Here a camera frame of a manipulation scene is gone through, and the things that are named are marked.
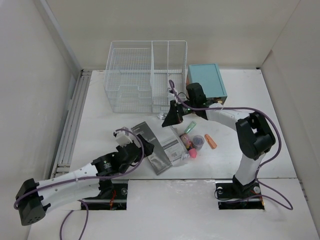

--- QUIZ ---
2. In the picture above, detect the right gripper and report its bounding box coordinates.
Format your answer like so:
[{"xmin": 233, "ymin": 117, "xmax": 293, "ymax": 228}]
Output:
[{"xmin": 161, "ymin": 99, "xmax": 196, "ymax": 127}]

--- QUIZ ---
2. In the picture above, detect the grey setup guide booklet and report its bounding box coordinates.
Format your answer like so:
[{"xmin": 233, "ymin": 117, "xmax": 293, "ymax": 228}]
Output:
[{"xmin": 130, "ymin": 121, "xmax": 174, "ymax": 177}]

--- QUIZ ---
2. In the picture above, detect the pink capped marker tube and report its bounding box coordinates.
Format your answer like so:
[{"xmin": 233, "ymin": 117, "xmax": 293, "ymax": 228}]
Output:
[{"xmin": 179, "ymin": 133, "xmax": 197, "ymax": 159}]

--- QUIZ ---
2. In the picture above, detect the teal drawer box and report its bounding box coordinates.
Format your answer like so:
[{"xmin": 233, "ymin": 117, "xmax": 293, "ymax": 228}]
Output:
[{"xmin": 186, "ymin": 63, "xmax": 228, "ymax": 105}]

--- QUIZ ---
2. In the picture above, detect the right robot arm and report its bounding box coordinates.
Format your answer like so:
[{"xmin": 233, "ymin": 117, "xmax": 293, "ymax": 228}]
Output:
[{"xmin": 162, "ymin": 80, "xmax": 276, "ymax": 201}]

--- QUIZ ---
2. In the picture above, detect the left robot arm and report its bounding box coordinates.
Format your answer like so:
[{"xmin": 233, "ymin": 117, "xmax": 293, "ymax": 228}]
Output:
[{"xmin": 13, "ymin": 134, "xmax": 155, "ymax": 226}]

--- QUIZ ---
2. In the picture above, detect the green transparent tape case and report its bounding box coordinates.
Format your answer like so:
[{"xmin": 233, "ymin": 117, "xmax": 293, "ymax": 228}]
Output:
[{"xmin": 184, "ymin": 121, "xmax": 197, "ymax": 134}]

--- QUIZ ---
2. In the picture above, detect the clear paperclip jar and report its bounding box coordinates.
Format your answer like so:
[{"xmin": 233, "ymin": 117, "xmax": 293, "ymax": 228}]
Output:
[{"xmin": 192, "ymin": 135, "xmax": 205, "ymax": 150}]

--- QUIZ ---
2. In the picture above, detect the orange transparent case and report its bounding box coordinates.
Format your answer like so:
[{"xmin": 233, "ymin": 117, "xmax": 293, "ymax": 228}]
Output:
[{"xmin": 204, "ymin": 134, "xmax": 217, "ymax": 150}]

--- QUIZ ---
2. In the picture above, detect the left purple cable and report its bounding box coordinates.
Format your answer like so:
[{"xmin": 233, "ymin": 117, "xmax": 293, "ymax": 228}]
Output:
[{"xmin": 13, "ymin": 127, "xmax": 146, "ymax": 240}]

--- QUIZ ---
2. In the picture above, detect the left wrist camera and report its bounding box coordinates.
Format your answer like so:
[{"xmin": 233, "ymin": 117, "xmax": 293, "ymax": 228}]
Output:
[{"xmin": 113, "ymin": 130, "xmax": 133, "ymax": 147}]

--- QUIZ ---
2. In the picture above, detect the white wire mesh organizer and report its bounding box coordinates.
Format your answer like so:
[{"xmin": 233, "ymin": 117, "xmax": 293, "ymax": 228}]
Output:
[{"xmin": 104, "ymin": 40, "xmax": 188, "ymax": 114}]

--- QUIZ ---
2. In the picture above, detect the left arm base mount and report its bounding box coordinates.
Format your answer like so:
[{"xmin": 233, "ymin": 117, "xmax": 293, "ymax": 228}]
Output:
[{"xmin": 83, "ymin": 180, "xmax": 129, "ymax": 211}]

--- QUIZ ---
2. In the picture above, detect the aluminium rail frame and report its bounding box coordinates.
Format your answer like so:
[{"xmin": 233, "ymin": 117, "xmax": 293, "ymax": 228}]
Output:
[{"xmin": 48, "ymin": 69, "xmax": 92, "ymax": 179}]

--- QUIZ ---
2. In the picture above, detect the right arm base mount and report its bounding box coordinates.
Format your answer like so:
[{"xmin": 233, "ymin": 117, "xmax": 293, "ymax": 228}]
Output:
[{"xmin": 214, "ymin": 181, "xmax": 265, "ymax": 210}]

